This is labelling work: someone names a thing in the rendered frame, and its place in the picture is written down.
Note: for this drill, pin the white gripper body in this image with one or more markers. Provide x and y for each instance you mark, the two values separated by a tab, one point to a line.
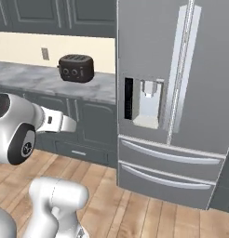
68	123

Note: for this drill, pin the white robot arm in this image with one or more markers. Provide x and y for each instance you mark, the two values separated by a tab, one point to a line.
14	124

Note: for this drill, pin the dark grey drawer front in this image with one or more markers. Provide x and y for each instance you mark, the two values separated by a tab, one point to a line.
88	156

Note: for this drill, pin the black toaster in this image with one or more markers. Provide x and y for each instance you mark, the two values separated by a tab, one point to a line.
76	68

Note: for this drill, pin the dark grey upper cupboards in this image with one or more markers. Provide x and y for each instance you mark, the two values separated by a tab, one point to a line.
57	15

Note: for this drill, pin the stainless steel fridge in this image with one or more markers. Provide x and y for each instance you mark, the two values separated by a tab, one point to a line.
150	46

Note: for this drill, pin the dark grey tall cabinet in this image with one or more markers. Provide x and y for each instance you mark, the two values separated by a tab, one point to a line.
223	186

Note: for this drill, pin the grey wall outlet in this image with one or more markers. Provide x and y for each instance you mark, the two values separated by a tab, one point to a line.
45	53

